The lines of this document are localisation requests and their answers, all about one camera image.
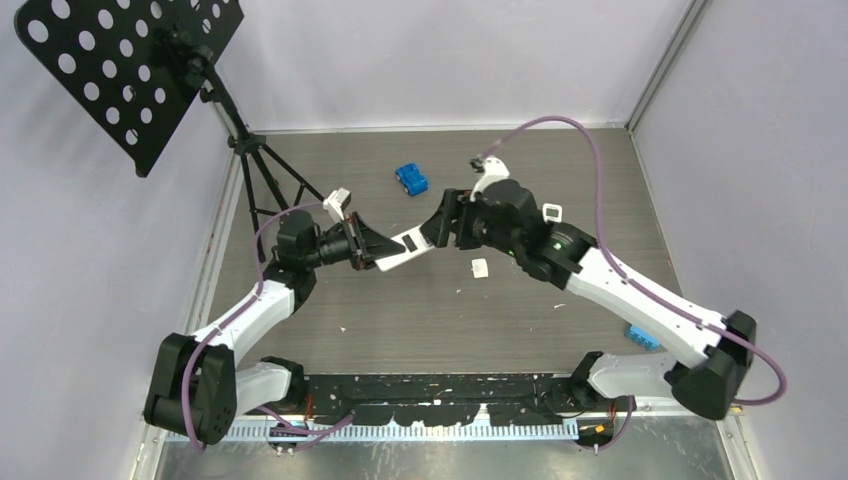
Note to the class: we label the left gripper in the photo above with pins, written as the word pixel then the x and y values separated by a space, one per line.
pixel 365 246

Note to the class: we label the white remote control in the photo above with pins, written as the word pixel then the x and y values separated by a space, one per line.
pixel 552 213
pixel 414 243

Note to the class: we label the aluminium rail frame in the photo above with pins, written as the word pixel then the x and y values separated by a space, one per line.
pixel 484 425

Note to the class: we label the small white battery cover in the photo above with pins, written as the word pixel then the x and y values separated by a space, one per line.
pixel 479 268

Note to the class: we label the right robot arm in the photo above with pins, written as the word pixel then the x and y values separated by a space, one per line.
pixel 704 360

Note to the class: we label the black music stand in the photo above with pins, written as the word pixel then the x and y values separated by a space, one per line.
pixel 136 67

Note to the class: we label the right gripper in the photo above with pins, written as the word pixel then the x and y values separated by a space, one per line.
pixel 437 228

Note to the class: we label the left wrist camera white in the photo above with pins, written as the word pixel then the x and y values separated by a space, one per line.
pixel 336 203

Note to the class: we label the blue toy car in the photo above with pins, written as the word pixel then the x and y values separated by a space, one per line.
pixel 412 180

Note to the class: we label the blue green white block stack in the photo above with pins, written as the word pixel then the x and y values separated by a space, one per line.
pixel 642 338

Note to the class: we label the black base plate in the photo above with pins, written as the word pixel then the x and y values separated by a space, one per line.
pixel 442 400

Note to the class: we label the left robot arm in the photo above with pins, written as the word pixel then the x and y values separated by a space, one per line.
pixel 197 389

